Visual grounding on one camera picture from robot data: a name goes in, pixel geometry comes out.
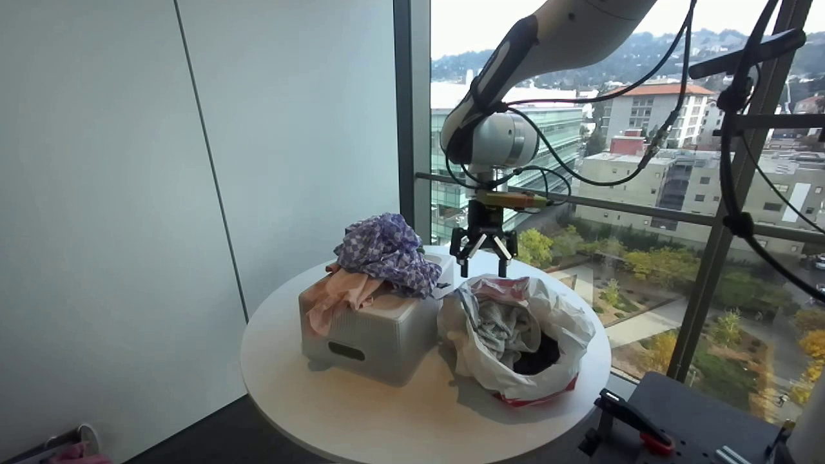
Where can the white plastic box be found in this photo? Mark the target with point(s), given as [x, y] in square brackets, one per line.
[376, 339]

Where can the black platform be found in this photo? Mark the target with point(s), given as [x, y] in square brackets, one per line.
[712, 422]

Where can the brass-coloured wrist camera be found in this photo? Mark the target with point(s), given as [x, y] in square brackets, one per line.
[515, 200]

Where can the white red-striped plastic bag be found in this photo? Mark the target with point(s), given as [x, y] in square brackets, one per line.
[480, 361]

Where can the grey slanted pole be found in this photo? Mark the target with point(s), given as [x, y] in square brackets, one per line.
[731, 197]

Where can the purple checkered cloth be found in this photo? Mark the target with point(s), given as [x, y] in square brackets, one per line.
[388, 249]

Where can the pink floor object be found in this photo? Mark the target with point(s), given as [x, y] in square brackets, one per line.
[77, 447]

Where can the grey window frame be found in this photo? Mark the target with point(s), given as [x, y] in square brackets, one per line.
[413, 112]

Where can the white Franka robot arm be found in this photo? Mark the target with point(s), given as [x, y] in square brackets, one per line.
[549, 43]

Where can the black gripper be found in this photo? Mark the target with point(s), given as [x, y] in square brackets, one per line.
[486, 223]

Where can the white terry towel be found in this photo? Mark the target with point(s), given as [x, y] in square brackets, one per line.
[498, 317]

